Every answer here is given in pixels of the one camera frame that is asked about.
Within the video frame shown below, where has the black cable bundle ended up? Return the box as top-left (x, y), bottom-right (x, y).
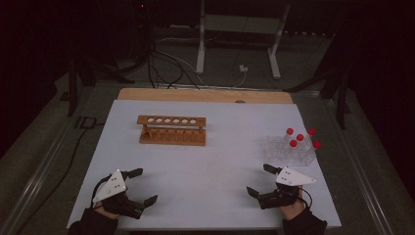
top-left (143, 32), bottom-right (202, 91)

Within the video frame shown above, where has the person's left hand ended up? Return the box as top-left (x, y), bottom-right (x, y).
top-left (94, 203), bottom-right (121, 220)

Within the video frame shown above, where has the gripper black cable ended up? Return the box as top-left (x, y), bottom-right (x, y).
top-left (298, 185), bottom-right (313, 210)
top-left (89, 174), bottom-right (114, 209)

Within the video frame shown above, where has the white metal stand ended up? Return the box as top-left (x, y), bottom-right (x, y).
top-left (195, 0), bottom-right (293, 80)

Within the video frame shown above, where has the clear plastic tube rack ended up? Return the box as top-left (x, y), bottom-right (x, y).
top-left (260, 134), bottom-right (317, 167)

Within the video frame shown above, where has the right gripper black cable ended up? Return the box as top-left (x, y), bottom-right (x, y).
top-left (298, 185), bottom-right (313, 210)

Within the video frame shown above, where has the black stand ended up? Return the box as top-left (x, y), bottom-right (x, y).
top-left (67, 55), bottom-right (136, 118)
top-left (283, 32), bottom-right (353, 130)

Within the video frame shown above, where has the person's right hand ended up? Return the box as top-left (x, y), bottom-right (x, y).
top-left (279, 192), bottom-right (305, 220)

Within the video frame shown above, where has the red capped clear tube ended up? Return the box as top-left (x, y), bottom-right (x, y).
top-left (288, 139), bottom-right (299, 161)
top-left (284, 127), bottom-right (295, 148)
top-left (295, 133), bottom-right (306, 155)
top-left (311, 139), bottom-right (322, 161)
top-left (306, 127), bottom-right (317, 148)

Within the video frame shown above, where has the black floor cable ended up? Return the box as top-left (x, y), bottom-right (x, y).
top-left (14, 121), bottom-right (107, 235)

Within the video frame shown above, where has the white cable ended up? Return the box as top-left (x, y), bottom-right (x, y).
top-left (200, 70), bottom-right (249, 89)

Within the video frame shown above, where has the wooden test tube rack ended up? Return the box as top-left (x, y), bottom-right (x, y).
top-left (136, 115), bottom-right (208, 147)

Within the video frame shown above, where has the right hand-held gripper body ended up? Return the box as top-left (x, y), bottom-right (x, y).
top-left (257, 165), bottom-right (317, 211)

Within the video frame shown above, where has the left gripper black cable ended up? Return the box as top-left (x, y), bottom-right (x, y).
top-left (89, 174), bottom-right (114, 209)

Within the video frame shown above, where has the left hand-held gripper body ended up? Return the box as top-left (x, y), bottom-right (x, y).
top-left (92, 168), bottom-right (146, 220)

